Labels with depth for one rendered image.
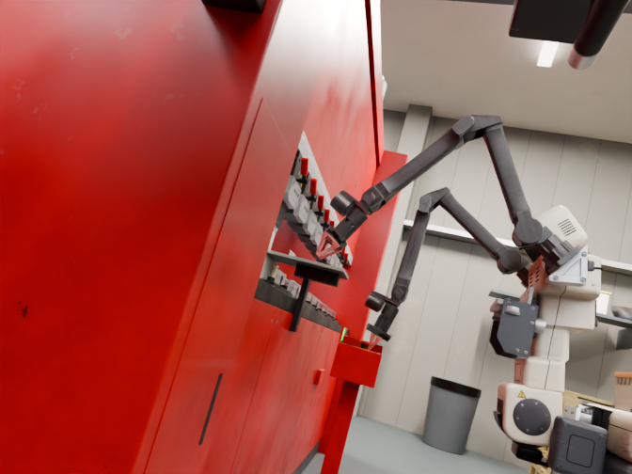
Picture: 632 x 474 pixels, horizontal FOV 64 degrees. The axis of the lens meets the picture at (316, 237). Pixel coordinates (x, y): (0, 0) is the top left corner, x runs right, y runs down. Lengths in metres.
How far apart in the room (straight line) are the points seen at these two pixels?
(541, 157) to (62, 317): 6.58
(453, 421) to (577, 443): 4.08
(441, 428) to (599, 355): 2.01
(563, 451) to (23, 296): 1.36
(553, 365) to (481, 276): 4.78
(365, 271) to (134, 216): 3.28
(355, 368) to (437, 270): 4.66
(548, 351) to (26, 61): 1.52
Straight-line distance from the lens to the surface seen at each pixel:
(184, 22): 0.71
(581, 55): 0.67
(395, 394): 6.36
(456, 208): 2.06
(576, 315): 1.75
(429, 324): 6.35
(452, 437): 5.69
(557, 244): 1.60
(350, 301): 3.81
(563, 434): 1.61
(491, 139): 1.69
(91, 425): 0.62
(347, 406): 1.93
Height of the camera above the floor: 0.79
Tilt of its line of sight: 10 degrees up
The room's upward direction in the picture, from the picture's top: 16 degrees clockwise
